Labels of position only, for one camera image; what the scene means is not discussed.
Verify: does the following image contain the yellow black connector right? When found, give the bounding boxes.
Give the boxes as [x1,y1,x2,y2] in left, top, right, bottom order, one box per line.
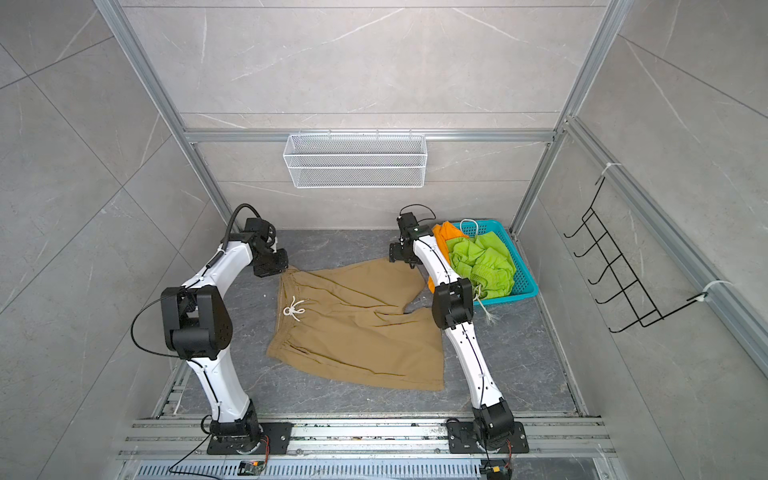
[480,460,513,480]

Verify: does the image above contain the aluminium frame rail front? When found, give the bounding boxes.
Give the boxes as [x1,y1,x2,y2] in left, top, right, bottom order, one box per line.
[115,415,618,460]

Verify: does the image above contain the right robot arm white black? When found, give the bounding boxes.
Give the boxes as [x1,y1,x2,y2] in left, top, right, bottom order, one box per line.
[389,226,516,451]

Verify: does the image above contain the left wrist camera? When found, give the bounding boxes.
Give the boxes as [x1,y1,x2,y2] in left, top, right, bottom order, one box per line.
[243,217,277,244]

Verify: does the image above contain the small green circuit board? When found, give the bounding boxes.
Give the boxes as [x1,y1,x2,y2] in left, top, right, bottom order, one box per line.
[237,460,267,477]

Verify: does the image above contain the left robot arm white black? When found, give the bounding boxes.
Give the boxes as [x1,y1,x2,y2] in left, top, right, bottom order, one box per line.
[160,227,288,440]

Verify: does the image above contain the black wire hook rack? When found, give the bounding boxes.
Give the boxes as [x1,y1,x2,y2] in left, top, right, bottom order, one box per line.
[562,176,709,335]

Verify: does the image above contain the white wire mesh basket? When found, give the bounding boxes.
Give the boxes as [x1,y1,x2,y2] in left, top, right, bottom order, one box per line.
[283,132,428,189]

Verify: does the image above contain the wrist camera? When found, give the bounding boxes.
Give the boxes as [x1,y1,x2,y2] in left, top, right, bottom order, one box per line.
[243,217,277,244]
[397,212,421,239]

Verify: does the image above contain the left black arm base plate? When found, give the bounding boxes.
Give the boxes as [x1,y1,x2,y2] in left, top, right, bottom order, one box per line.
[206,422,294,455]

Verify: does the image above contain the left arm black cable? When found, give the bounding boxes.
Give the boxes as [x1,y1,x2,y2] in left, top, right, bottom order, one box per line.
[220,202,263,247]

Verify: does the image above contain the lime green shorts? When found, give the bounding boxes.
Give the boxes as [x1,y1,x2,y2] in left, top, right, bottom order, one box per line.
[446,232,517,300]

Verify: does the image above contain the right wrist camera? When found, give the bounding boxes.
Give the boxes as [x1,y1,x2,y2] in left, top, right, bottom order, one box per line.
[397,212,421,239]

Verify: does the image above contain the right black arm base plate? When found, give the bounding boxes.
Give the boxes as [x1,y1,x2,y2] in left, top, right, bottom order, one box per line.
[445,418,530,454]

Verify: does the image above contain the orange shorts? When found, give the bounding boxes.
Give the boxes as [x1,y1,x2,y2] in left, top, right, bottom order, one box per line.
[432,221,469,266]

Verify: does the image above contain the teal plastic basket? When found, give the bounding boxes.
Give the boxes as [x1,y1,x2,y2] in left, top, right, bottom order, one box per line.
[453,219,539,306]

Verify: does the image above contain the khaki tan shorts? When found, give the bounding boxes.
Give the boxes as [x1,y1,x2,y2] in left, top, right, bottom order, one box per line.
[267,258,444,391]

